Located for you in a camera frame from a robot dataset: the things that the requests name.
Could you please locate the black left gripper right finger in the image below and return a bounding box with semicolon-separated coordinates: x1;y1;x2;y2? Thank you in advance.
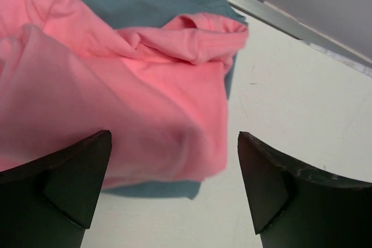
238;132;371;248

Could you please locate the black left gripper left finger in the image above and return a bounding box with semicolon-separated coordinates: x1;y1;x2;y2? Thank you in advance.
1;130;112;247

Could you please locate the pink t shirt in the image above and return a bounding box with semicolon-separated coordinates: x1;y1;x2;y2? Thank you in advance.
1;0;248;188

